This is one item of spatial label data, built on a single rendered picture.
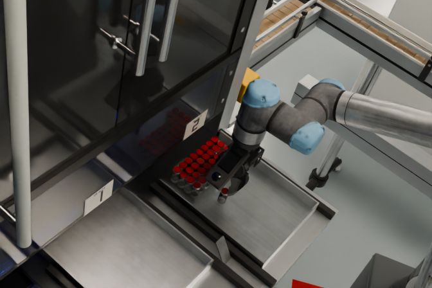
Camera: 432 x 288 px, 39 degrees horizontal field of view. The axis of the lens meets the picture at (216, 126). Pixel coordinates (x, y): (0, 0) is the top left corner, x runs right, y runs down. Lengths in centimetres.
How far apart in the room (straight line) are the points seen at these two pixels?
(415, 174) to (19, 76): 191
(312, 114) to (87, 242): 60
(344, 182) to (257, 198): 141
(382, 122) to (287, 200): 43
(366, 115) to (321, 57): 230
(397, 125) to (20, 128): 79
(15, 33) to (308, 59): 293
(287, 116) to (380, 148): 122
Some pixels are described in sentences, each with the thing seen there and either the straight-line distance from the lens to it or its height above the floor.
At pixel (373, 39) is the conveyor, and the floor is 92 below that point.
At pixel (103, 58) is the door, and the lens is 109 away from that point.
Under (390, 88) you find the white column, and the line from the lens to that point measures 309.
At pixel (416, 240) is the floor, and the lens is 299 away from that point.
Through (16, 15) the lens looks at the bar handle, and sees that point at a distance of 76.
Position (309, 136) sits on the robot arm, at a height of 126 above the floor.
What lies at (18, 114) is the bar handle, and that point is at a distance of 87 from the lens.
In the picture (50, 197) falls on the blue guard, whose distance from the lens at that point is 124.
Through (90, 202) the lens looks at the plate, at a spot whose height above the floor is 103.
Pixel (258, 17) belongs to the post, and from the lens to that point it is 152.
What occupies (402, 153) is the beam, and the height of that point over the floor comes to 54.
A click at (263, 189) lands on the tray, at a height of 88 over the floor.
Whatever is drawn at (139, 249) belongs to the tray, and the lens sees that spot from 150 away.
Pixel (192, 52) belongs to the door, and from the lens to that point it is 135.
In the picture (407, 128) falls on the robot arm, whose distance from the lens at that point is 135.
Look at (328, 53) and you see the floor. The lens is 370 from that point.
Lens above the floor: 216
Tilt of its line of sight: 45 degrees down
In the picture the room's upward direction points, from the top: 17 degrees clockwise
